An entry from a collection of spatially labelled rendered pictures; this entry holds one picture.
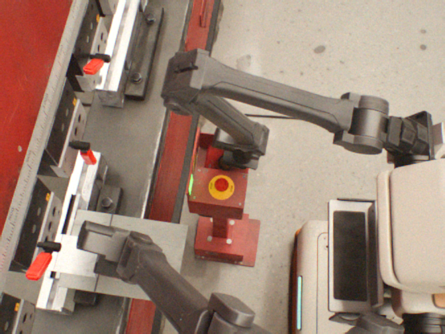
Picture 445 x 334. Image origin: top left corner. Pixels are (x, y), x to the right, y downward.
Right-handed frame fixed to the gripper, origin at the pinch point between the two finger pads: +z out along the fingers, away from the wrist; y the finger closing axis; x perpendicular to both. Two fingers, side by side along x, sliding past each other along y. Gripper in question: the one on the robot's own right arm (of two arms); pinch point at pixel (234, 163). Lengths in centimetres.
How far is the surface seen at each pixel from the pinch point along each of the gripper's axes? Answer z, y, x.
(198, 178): -4.9, 10.1, 8.6
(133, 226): -25.0, 25.4, 29.7
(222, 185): -9.5, 4.1, 10.3
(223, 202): -7.0, 2.4, 14.3
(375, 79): 61, -70, -78
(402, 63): 58, -82, -89
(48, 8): -68, 48, 5
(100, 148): -8.0, 38.4, 7.6
